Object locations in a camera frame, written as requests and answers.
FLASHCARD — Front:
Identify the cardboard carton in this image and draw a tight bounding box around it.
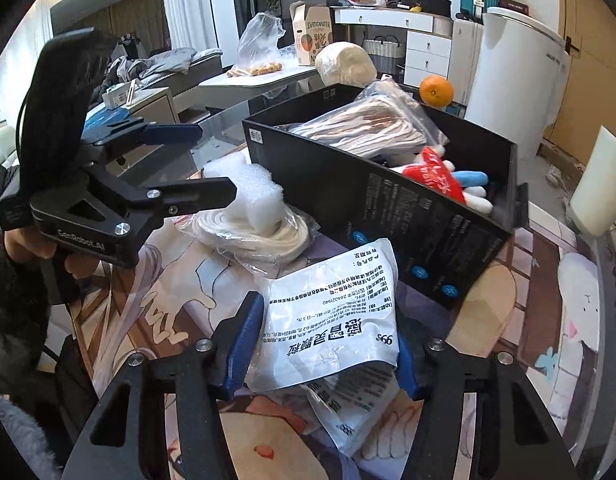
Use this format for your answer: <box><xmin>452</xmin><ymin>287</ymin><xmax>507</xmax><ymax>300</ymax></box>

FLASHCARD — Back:
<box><xmin>289</xmin><ymin>1</ymin><xmax>335</xmax><ymax>67</ymax></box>

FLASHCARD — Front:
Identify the white side table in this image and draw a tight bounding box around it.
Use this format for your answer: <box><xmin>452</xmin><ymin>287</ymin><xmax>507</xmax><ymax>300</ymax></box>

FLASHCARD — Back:
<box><xmin>198</xmin><ymin>62</ymin><xmax>324</xmax><ymax>111</ymax></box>

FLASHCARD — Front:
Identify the white foam block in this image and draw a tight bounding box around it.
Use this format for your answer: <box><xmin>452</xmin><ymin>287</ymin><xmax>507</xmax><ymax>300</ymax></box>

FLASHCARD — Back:
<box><xmin>203</xmin><ymin>152</ymin><xmax>285</xmax><ymax>233</ymax></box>

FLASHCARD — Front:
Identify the white printed pouch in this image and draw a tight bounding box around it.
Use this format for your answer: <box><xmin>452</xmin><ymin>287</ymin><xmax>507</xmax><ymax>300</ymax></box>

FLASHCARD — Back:
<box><xmin>305</xmin><ymin>377</ymin><xmax>424</xmax><ymax>458</ymax></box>
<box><xmin>260</xmin><ymin>237</ymin><xmax>401</xmax><ymax>393</ymax></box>

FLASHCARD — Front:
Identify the orange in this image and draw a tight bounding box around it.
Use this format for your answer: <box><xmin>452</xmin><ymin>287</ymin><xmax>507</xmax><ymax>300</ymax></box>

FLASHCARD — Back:
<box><xmin>419</xmin><ymin>75</ymin><xmax>455</xmax><ymax>109</ymax></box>

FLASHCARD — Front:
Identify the white cylindrical bin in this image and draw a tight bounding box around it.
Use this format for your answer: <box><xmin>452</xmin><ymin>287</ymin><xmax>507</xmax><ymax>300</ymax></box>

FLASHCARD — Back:
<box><xmin>568</xmin><ymin>125</ymin><xmax>616</xmax><ymax>238</ymax></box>

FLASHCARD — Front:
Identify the person's left hand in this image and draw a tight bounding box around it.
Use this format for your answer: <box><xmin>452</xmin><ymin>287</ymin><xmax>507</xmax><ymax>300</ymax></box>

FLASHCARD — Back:
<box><xmin>3</xmin><ymin>230</ymin><xmax>104</xmax><ymax>281</ymax></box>

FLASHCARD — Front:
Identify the black cardboard box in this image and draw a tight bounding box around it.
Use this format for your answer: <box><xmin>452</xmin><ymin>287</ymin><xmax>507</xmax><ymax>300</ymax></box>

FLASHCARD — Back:
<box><xmin>242</xmin><ymin>84</ymin><xmax>530</xmax><ymax>311</ymax></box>

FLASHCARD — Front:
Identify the black bag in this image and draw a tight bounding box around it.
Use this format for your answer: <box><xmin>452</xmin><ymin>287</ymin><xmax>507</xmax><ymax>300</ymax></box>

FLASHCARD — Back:
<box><xmin>419</xmin><ymin>0</ymin><xmax>453</xmax><ymax>18</ymax></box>

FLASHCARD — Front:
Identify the white curtain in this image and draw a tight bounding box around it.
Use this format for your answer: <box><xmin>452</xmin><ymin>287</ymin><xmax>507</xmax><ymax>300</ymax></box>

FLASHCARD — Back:
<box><xmin>160</xmin><ymin>0</ymin><xmax>229</xmax><ymax>53</ymax></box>

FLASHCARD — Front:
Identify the white dresser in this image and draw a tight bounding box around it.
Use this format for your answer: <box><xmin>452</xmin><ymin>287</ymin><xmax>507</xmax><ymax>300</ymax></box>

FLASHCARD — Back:
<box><xmin>333</xmin><ymin>6</ymin><xmax>456</xmax><ymax>93</ymax></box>

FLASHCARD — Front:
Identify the printed cartoon desk mat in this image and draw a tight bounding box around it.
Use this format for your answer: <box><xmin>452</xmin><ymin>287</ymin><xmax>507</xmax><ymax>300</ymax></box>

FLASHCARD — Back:
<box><xmin>68</xmin><ymin>200</ymin><xmax>609</xmax><ymax>480</ymax></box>

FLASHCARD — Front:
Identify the red and white packet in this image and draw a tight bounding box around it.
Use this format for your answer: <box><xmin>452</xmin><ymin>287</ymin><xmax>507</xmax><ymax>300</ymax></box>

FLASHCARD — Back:
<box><xmin>402</xmin><ymin>146</ymin><xmax>464</xmax><ymax>206</ymax></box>

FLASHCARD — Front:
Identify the grey blanket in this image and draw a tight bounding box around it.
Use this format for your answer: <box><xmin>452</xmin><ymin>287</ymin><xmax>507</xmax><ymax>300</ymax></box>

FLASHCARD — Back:
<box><xmin>105</xmin><ymin>46</ymin><xmax>224</xmax><ymax>86</ymax></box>

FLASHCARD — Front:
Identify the white wrapped round bundle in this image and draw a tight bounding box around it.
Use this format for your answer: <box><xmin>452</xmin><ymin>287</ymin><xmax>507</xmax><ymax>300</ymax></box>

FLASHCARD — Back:
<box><xmin>314</xmin><ymin>41</ymin><xmax>378</xmax><ymax>88</ymax></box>

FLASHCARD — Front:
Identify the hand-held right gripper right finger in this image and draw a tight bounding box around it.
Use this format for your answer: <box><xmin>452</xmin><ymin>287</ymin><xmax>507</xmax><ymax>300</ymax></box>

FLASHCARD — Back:
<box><xmin>395</xmin><ymin>337</ymin><xmax>576</xmax><ymax>480</ymax></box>

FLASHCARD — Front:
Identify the bagged white cable coil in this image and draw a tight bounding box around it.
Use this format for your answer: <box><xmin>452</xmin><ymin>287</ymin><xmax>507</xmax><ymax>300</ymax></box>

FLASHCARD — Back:
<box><xmin>180</xmin><ymin>205</ymin><xmax>321</xmax><ymax>278</ymax></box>

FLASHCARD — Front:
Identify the person's left forearm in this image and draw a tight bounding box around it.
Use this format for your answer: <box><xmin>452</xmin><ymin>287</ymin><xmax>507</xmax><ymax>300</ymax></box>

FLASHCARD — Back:
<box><xmin>0</xmin><ymin>240</ymin><xmax>64</xmax><ymax>480</ymax></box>

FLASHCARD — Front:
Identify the wicker basket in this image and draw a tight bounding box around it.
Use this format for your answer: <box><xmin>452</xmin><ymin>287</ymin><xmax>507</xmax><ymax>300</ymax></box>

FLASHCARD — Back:
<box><xmin>362</xmin><ymin>35</ymin><xmax>406</xmax><ymax>78</ymax></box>

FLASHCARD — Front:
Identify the small white box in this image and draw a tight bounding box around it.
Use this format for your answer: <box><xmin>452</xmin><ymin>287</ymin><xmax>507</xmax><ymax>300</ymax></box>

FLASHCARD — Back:
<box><xmin>102</xmin><ymin>85</ymin><xmax>139</xmax><ymax>108</ymax></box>

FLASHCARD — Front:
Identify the white plush toy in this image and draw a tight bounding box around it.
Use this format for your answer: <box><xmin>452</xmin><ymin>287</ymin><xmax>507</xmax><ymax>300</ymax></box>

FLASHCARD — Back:
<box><xmin>388</xmin><ymin>145</ymin><xmax>490</xmax><ymax>213</ymax></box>

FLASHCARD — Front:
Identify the clear plastic bag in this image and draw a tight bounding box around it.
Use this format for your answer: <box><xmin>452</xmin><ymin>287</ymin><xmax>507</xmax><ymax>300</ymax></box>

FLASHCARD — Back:
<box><xmin>237</xmin><ymin>11</ymin><xmax>285</xmax><ymax>68</ymax></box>

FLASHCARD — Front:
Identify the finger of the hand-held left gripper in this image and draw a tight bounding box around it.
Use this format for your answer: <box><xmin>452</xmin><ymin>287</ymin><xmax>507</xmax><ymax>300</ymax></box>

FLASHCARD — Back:
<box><xmin>90</xmin><ymin>170</ymin><xmax>238</xmax><ymax>233</ymax></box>
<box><xmin>80</xmin><ymin>117</ymin><xmax>203</xmax><ymax>161</ymax></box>

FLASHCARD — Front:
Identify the wooden nightstand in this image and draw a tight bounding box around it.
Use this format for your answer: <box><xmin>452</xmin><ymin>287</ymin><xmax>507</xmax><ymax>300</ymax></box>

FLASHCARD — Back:
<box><xmin>88</xmin><ymin>87</ymin><xmax>181</xmax><ymax>126</ymax></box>

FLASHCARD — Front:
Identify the pile of brown snacks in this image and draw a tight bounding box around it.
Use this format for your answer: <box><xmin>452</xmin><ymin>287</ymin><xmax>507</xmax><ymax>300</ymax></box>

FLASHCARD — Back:
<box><xmin>227</xmin><ymin>60</ymin><xmax>284</xmax><ymax>78</ymax></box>

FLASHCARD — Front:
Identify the wooden door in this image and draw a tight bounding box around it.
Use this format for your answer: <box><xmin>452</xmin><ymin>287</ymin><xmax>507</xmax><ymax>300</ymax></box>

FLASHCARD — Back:
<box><xmin>543</xmin><ymin>0</ymin><xmax>616</xmax><ymax>171</ymax></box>

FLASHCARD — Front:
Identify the bagged striped cloth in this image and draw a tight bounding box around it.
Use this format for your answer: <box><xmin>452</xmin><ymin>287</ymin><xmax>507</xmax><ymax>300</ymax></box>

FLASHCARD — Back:
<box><xmin>288</xmin><ymin>80</ymin><xmax>451</xmax><ymax>166</ymax></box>

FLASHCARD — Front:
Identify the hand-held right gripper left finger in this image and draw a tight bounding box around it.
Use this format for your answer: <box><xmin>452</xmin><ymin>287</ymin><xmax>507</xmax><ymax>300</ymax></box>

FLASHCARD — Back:
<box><xmin>63</xmin><ymin>290</ymin><xmax>266</xmax><ymax>480</ymax></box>

